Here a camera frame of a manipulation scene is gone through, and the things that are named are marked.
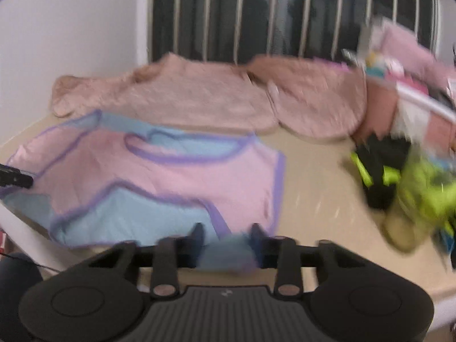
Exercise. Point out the window with white bars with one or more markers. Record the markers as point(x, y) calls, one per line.
point(285, 10)

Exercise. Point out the white fluffy cloth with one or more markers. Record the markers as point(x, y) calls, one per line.
point(409, 121)

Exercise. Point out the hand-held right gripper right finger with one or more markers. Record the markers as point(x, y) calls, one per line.
point(257, 244)

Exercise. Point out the pink pillow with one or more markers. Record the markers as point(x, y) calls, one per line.
point(406, 48)

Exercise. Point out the black and neon green clothes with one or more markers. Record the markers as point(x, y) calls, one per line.
point(381, 171)

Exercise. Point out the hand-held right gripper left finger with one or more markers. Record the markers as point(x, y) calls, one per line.
point(197, 244)

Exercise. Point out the pink quilted blanket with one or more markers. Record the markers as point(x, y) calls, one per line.
point(199, 96)

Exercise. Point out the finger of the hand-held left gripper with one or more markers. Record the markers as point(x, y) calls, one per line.
point(16, 179)

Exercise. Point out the pink and blue garment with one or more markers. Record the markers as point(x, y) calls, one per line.
point(160, 178)

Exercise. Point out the pink headboard with white ledge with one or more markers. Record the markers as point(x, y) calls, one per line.
point(379, 110)

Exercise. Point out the white bed frame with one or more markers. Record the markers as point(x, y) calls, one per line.
point(25, 235)

